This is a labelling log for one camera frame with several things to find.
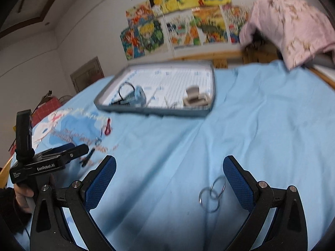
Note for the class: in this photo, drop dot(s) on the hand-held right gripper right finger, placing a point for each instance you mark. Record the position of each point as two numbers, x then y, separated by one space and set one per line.
236 181

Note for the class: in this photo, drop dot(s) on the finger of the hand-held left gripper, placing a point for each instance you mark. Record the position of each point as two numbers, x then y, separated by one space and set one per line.
61 147
78 151

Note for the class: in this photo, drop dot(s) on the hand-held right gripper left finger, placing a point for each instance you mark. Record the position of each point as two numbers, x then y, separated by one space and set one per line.
100 185

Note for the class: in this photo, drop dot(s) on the small silver linked rings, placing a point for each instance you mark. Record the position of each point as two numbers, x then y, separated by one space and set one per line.
199 197

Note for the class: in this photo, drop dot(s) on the light blue wrist watch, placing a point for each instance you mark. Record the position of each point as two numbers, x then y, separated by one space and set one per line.
137 95

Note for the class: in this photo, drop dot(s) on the beige hair claw clip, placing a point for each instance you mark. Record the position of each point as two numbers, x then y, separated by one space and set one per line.
193 94

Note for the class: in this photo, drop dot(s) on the grey tray with grid paper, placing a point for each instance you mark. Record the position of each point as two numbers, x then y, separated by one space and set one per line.
170 83

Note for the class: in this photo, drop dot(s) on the person's left hand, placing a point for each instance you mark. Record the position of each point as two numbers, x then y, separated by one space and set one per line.
23 193

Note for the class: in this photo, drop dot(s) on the black hair clip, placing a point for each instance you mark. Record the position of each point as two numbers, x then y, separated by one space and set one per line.
87 158

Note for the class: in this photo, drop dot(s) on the small round fan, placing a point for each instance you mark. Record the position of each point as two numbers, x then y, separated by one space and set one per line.
65 100

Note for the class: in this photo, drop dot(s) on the light blue printed blanket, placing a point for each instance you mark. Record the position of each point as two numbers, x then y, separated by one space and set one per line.
170 149

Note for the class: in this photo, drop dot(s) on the mermaid drawing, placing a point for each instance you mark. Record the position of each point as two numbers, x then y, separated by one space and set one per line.
131 43

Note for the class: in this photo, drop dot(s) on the ceiling air vent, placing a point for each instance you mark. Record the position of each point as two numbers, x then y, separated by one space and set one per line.
25 1

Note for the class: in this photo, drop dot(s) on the blond figure green drawing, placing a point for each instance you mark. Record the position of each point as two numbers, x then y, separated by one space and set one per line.
153 38

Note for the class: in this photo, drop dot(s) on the white mattress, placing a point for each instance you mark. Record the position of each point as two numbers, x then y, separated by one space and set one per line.
327 69

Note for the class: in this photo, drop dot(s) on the orange-haired girl drawing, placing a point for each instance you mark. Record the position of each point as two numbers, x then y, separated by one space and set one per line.
140 14

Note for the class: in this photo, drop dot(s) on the white turtle drawing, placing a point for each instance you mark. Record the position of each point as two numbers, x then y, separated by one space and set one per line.
182 32

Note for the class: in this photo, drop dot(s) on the orange landscape turtle drawing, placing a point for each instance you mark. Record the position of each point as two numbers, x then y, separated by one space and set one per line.
209 26

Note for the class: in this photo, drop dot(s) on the crowded colourful drawing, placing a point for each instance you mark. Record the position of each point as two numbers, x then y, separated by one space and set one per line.
234 23

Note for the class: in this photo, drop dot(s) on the pink floral cloth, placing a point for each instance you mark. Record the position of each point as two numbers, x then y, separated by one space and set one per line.
293 28

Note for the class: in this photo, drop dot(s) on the yellow and black drawing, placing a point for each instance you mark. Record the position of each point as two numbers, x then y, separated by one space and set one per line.
161 2

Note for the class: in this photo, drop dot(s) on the grey wall hatch door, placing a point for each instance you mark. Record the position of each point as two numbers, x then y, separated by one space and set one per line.
87 74

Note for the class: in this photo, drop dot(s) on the wooden bed frame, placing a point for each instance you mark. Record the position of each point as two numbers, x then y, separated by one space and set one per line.
230 56

